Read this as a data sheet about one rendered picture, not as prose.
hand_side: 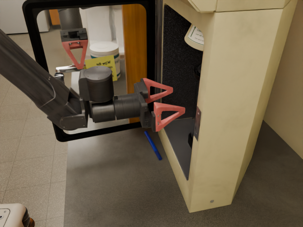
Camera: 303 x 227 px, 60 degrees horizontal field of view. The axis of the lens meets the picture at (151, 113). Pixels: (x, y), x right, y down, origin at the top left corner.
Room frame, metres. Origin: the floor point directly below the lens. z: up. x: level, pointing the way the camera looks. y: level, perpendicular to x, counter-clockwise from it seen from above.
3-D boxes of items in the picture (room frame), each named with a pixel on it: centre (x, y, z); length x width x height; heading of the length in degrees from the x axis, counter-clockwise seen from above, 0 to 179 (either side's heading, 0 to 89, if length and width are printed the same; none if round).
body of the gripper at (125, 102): (0.52, 0.05, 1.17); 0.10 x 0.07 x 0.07; 13
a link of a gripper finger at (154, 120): (0.50, -0.03, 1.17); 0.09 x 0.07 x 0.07; 103
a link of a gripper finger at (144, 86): (0.57, -0.01, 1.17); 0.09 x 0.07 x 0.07; 103
